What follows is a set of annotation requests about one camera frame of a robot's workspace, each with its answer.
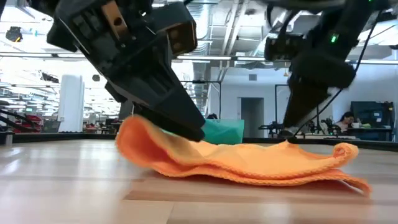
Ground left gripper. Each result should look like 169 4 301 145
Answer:
46 0 206 143

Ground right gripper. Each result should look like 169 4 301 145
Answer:
278 48 356 138

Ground orange microfiber towel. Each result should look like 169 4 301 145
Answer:
114 114 373 197

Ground teal translucent plastic basket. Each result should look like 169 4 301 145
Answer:
200 119 246 146

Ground small black robot arms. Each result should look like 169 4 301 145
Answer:
257 121 287 138

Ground long ceiling light strip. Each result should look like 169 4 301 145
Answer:
177 55 265 62
345 58 398 65

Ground white pillar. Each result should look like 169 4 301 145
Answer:
57 73 85 134

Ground red bins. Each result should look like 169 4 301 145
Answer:
12 114 43 134

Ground black metal gantry frame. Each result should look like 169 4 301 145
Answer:
274 83 292 125
180 80 222 121

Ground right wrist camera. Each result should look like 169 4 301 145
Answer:
264 32 307 62

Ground silver ribbed air duct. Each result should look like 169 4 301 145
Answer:
186 2 218 82

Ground long black arm cable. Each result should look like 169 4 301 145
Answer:
292 12 382 139

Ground black ceiling cord reel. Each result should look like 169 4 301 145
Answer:
5 26 24 43

